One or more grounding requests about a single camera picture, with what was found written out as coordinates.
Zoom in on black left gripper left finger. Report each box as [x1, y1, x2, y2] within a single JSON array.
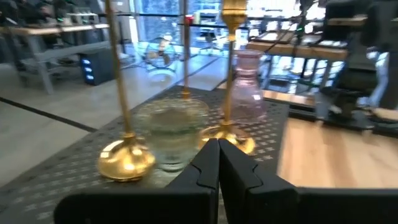
[[53, 138, 221, 224]]

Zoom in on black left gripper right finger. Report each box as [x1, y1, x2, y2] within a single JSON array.
[[219, 138, 398, 224]]

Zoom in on tall gold candlestick holder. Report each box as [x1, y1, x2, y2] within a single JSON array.
[[181, 0, 192, 100], [97, 0, 157, 182]]

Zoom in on clear ribbed glass candle holder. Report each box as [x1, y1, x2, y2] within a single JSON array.
[[132, 97, 210, 172]]

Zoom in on pink ribbed glass candle holder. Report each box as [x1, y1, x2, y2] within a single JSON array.
[[220, 49, 268, 124]]

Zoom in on short gold candlestick holder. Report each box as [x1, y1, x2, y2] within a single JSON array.
[[198, 0, 257, 156]]

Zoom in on black perforated metal stand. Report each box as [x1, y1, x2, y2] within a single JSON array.
[[0, 85, 290, 224]]

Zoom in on round floor fan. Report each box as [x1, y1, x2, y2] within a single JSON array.
[[144, 36, 177, 70]]

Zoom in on wooden workbench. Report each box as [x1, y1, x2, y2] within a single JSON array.
[[247, 29, 348, 91]]

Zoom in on black computer tower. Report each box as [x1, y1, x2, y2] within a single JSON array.
[[78, 49, 115, 86]]

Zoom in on wooden table grey legs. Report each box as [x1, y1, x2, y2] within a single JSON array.
[[0, 23, 111, 96]]

